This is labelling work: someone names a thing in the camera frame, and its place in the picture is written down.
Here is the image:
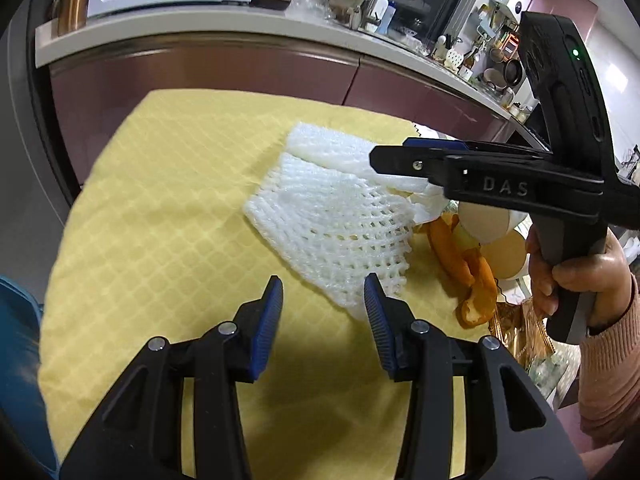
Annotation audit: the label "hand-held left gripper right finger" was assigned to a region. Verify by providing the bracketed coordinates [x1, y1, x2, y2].
[363, 272, 588, 480]

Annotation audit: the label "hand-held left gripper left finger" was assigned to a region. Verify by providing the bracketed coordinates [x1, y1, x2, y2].
[59, 275, 285, 480]

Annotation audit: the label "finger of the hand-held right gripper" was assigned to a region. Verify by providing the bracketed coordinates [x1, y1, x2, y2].
[402, 136, 551, 157]
[369, 144, 449, 187]

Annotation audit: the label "white foam fruit net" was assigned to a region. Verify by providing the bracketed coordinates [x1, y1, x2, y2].
[243, 152, 417, 322]
[284, 121, 441, 197]

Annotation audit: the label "white paper cup blue dots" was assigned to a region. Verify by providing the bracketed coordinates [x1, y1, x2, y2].
[479, 232, 532, 282]
[457, 199, 530, 244]

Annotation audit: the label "orange peel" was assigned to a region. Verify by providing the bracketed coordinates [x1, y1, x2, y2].
[425, 213, 501, 330]

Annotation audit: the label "gold foil wrapper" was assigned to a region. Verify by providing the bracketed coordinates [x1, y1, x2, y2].
[487, 299, 557, 367]

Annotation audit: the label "blue plastic bin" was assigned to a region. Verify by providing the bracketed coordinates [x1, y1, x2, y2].
[0, 274, 59, 472]

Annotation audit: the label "person's right forearm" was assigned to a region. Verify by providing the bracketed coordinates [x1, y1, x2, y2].
[576, 272, 640, 457]

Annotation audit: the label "person's right hand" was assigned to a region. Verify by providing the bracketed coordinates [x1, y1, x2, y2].
[527, 220, 636, 331]

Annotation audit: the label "black pot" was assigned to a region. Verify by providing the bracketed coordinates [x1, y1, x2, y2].
[501, 57, 525, 87]

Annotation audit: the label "white bottle green cap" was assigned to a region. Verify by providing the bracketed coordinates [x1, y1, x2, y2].
[369, 0, 392, 34]

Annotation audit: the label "yellow quilted tablecloth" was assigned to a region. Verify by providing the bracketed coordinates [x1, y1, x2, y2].
[37, 87, 553, 480]

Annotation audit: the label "plastic food container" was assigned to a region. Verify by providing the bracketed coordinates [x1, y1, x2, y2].
[326, 0, 372, 25]

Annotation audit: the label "green white wrapper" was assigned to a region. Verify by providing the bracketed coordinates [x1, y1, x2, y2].
[524, 350, 575, 403]

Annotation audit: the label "kitchen counter with purple cabinets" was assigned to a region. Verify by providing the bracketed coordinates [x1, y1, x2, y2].
[34, 7, 553, 192]

